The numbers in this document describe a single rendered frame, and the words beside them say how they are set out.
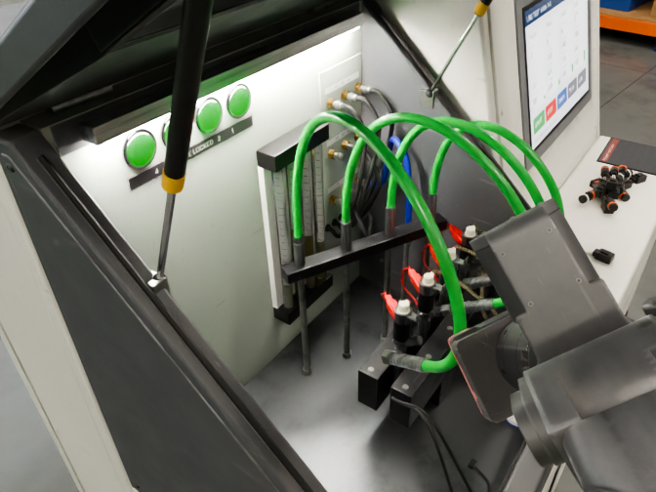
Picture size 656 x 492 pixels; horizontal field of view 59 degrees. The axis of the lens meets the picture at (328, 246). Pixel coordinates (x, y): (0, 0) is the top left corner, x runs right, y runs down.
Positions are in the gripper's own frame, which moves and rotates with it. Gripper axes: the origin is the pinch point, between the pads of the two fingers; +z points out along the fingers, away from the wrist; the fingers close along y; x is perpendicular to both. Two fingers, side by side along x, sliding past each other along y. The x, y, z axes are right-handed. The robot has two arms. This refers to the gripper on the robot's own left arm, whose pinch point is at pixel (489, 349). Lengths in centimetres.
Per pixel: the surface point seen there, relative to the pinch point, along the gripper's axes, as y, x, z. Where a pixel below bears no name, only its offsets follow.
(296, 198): 6.2, -26.5, 35.3
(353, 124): -0.8, -27.2, 11.9
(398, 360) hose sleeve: 4.1, 0.8, 24.5
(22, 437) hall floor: 114, -12, 164
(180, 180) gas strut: 18.8, -24.2, -3.9
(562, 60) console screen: -63, -37, 64
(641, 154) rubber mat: -87, -11, 87
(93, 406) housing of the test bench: 47, -11, 41
